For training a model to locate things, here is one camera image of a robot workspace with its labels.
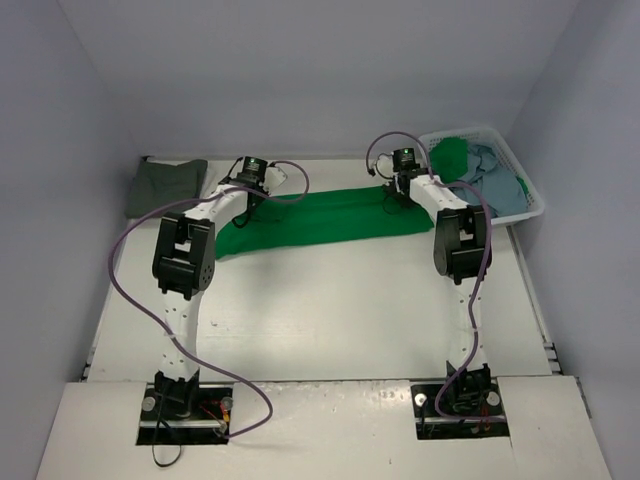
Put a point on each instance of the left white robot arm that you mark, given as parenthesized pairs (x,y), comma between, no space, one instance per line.
(184,264)

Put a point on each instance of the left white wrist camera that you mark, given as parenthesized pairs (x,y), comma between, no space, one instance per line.
(275,175)

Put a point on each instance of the grey t shirt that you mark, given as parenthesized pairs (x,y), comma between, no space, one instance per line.
(156,184)

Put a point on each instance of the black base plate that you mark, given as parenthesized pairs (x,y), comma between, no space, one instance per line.
(208,422)
(468,419)

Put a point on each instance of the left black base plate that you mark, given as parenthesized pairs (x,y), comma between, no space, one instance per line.
(208,422)

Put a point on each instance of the light blue t shirt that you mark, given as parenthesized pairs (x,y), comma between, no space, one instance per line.
(501,189)

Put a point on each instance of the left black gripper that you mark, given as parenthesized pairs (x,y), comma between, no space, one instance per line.
(252,198)

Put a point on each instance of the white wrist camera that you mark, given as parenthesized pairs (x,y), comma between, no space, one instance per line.
(383,165)
(275,175)

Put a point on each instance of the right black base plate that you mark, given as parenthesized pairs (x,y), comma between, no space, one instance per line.
(468,419)

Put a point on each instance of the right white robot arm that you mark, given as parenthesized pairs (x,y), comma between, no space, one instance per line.
(462,254)

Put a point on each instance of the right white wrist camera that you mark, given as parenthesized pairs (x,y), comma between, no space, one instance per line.
(383,165)

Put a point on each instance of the white laundry basket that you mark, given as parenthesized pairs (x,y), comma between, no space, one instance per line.
(492,138)

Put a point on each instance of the green t shirt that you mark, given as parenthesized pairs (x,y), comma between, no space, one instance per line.
(323,218)
(449,159)

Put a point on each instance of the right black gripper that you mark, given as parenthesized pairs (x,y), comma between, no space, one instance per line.
(400,186)

